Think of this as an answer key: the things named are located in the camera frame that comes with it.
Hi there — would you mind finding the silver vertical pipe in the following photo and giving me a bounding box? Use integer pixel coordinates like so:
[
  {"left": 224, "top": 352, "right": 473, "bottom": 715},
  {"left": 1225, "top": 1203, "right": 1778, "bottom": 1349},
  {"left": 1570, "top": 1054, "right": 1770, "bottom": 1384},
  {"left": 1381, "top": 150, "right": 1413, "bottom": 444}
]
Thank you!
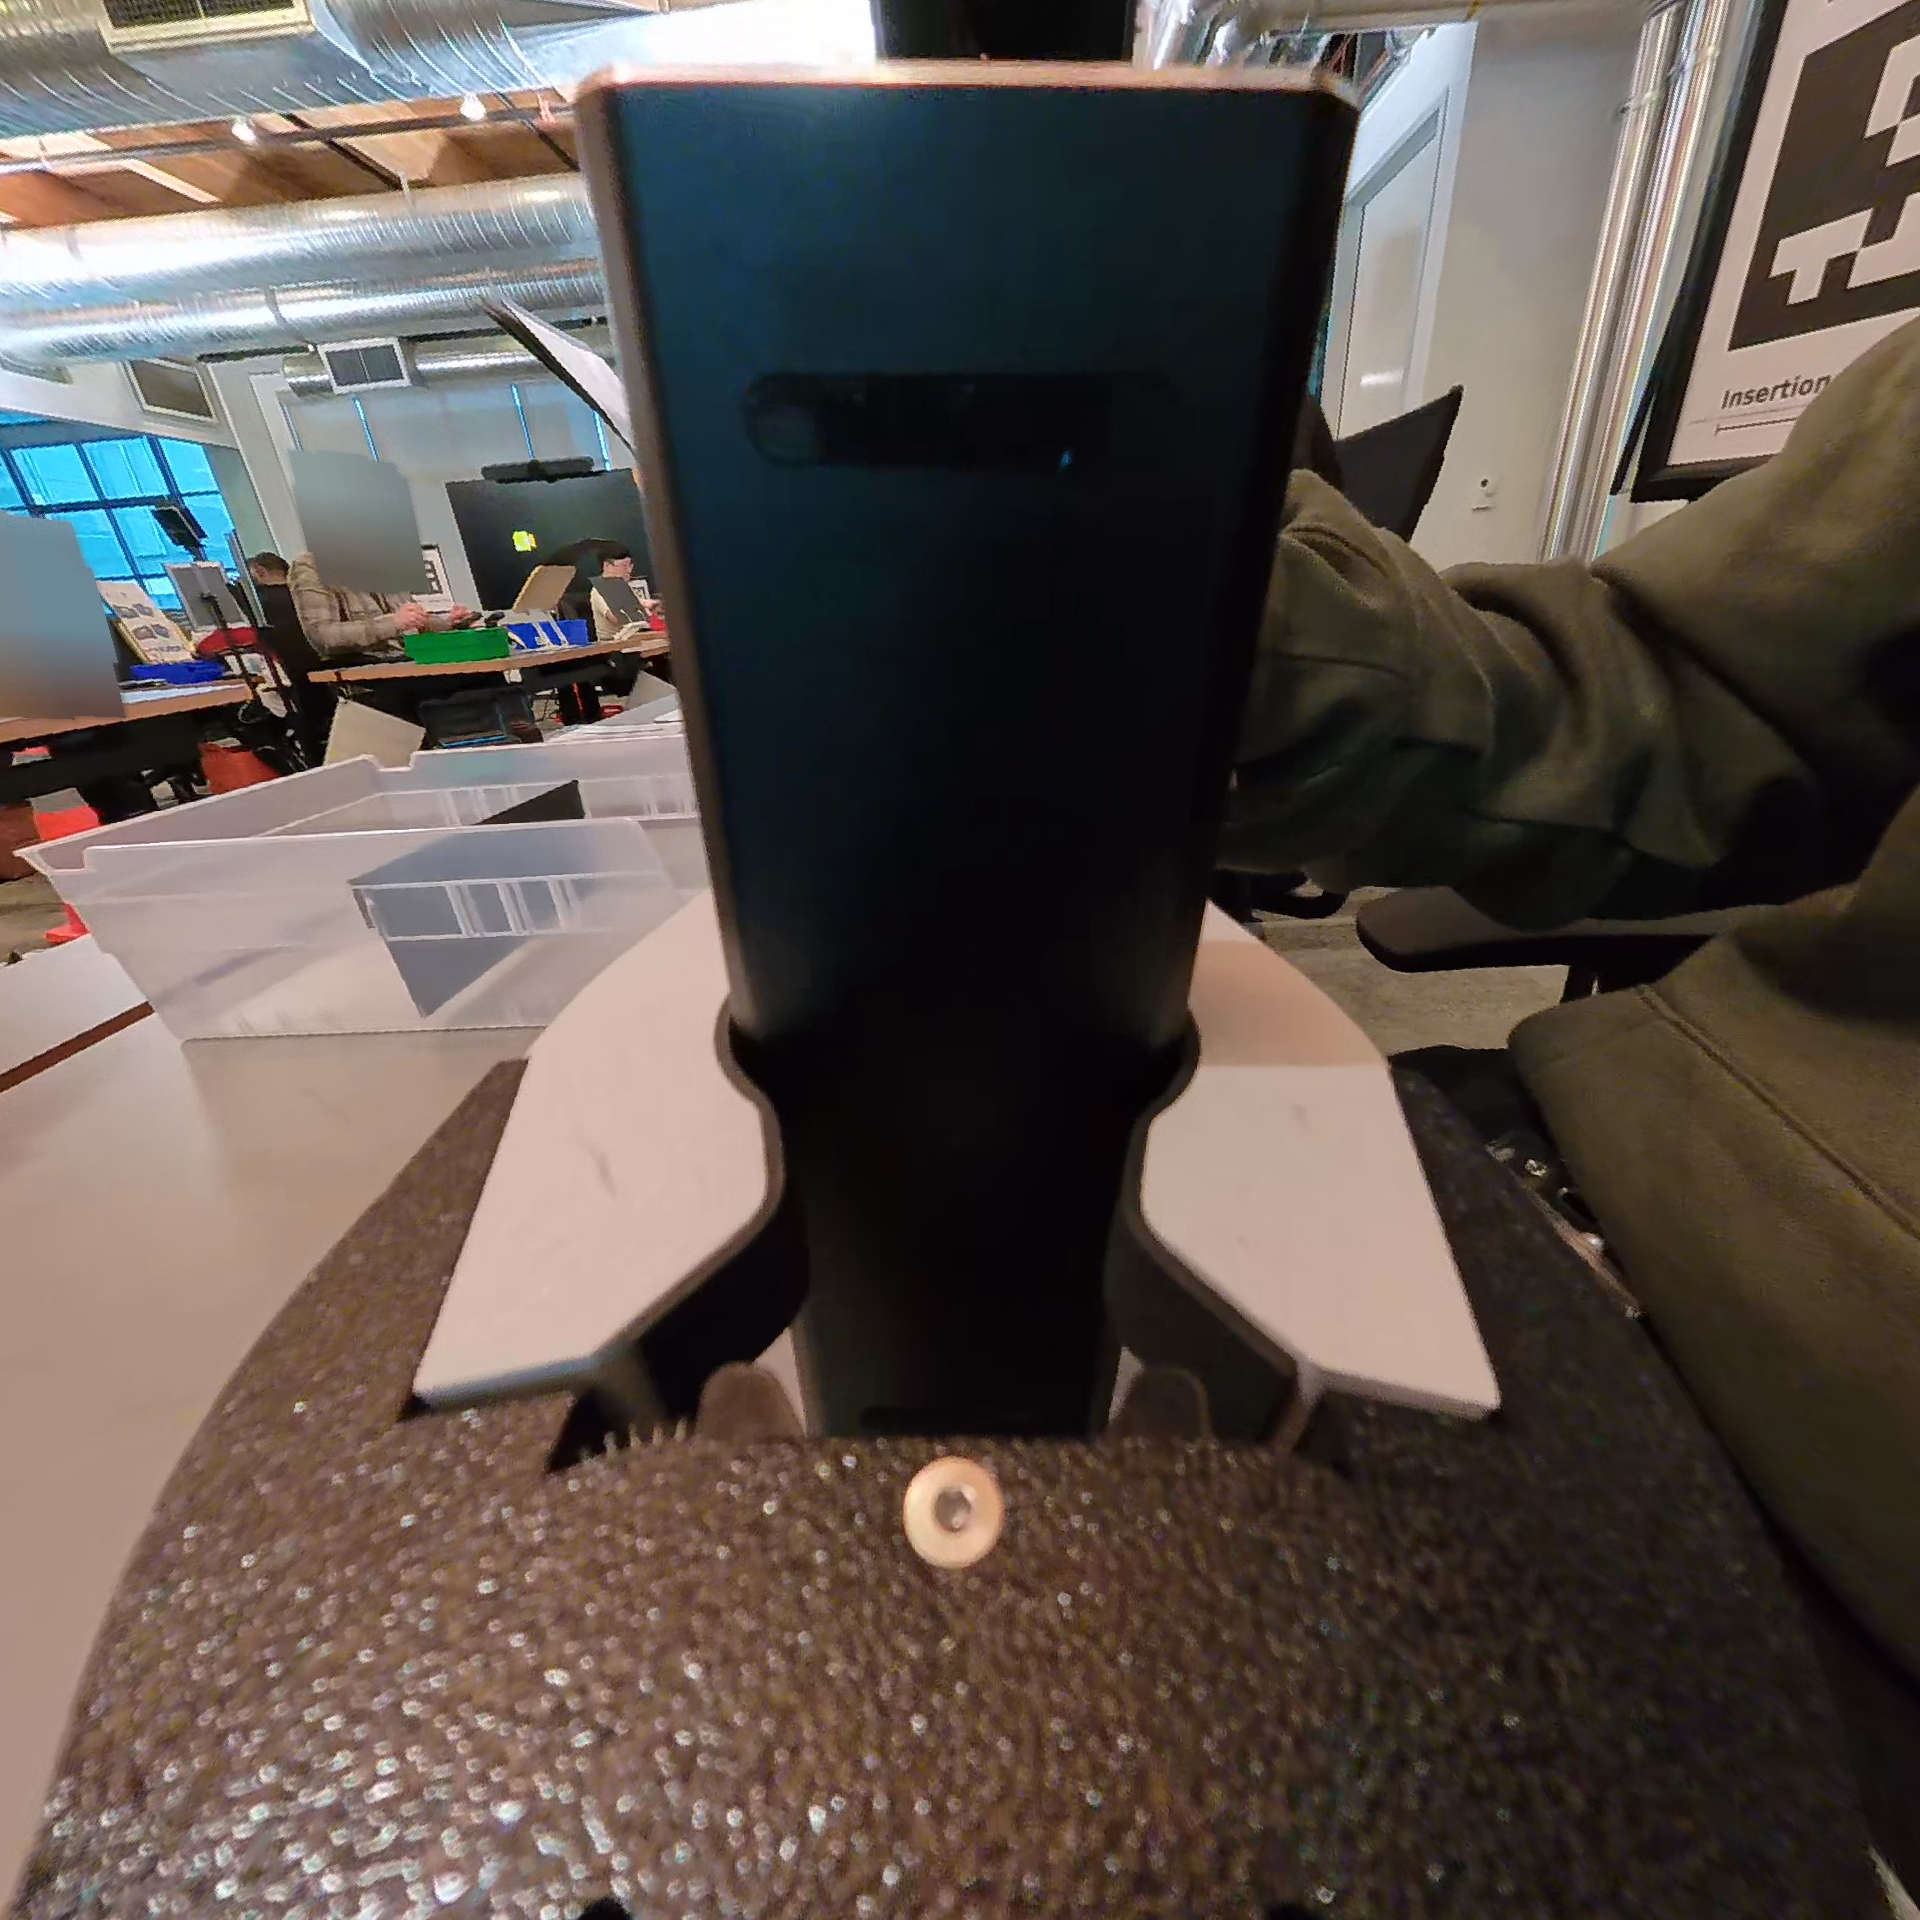
[{"left": 1543, "top": 0, "right": 1704, "bottom": 561}]

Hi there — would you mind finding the black and white marker poster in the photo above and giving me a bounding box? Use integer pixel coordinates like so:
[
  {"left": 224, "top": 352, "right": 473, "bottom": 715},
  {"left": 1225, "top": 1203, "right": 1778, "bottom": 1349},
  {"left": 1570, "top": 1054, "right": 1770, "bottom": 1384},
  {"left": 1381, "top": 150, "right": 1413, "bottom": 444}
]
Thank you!
[{"left": 1626, "top": 0, "right": 1920, "bottom": 506}]

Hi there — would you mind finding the person's olive jacket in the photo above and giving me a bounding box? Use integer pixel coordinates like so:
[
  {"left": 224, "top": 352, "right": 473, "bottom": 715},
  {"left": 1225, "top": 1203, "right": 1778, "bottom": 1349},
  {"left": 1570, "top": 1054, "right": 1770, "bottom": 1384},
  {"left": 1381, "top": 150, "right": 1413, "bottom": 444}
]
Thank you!
[{"left": 1505, "top": 885, "right": 1920, "bottom": 1853}]

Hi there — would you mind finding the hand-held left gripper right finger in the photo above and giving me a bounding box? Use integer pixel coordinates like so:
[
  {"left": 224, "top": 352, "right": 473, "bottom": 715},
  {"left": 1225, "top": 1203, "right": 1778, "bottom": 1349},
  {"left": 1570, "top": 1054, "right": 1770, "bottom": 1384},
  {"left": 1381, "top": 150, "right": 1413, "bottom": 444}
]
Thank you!
[{"left": 1113, "top": 901, "right": 1503, "bottom": 1454}]

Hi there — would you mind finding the window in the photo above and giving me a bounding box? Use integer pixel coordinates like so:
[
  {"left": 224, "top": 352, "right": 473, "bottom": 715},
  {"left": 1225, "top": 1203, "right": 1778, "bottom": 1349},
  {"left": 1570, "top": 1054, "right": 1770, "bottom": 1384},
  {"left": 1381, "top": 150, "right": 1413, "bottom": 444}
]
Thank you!
[{"left": 0, "top": 433, "right": 230, "bottom": 578}]

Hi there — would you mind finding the black office chair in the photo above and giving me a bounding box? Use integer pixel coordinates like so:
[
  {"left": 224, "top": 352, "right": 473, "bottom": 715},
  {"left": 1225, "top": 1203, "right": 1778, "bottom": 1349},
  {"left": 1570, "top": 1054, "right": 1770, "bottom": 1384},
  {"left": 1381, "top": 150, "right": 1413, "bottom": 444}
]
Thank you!
[
  {"left": 1295, "top": 385, "right": 1465, "bottom": 545},
  {"left": 1357, "top": 885, "right": 1728, "bottom": 1004}
]

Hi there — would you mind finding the silver air duct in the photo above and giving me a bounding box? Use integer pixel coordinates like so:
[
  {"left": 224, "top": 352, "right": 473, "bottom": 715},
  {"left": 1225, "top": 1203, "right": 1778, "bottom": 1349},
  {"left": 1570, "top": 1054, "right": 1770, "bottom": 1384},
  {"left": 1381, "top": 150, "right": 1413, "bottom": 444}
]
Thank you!
[{"left": 0, "top": 176, "right": 607, "bottom": 369}]

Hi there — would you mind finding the clear plastic bin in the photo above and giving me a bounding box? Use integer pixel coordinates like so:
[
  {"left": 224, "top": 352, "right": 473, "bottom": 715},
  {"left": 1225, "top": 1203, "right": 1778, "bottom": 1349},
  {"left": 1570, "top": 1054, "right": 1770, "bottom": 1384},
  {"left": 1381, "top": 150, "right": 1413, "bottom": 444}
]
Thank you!
[
  {"left": 82, "top": 816, "right": 711, "bottom": 1040},
  {"left": 17, "top": 732, "right": 702, "bottom": 963}
]

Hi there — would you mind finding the long wooden desk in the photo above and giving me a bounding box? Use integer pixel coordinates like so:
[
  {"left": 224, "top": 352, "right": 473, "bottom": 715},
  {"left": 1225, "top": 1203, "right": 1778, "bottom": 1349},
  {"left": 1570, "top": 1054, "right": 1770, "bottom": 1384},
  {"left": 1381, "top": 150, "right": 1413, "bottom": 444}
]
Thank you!
[{"left": 306, "top": 637, "right": 676, "bottom": 713}]

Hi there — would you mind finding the black monitor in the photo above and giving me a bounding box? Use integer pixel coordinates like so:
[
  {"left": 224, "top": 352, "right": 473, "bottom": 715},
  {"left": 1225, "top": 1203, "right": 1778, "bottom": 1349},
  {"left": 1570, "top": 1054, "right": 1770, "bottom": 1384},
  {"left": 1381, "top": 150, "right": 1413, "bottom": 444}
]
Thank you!
[{"left": 445, "top": 468, "right": 655, "bottom": 609}]

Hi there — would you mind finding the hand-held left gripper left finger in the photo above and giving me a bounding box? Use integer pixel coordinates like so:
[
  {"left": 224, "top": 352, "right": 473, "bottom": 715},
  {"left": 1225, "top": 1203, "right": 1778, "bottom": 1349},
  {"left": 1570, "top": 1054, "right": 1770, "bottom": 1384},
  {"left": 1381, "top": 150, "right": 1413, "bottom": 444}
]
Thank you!
[{"left": 407, "top": 885, "right": 818, "bottom": 1457}]

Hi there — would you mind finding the person's right forearm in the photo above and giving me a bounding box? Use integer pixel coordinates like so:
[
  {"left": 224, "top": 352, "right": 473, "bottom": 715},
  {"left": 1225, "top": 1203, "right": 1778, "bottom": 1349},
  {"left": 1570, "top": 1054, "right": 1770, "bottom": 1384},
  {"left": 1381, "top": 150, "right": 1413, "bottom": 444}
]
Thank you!
[{"left": 1218, "top": 322, "right": 1920, "bottom": 910}]

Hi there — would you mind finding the black smartphone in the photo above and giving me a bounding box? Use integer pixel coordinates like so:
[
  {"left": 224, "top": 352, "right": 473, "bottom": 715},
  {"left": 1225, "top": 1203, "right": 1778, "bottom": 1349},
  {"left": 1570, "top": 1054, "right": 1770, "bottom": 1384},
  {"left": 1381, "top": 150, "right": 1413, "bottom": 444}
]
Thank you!
[{"left": 574, "top": 67, "right": 1362, "bottom": 1441}]

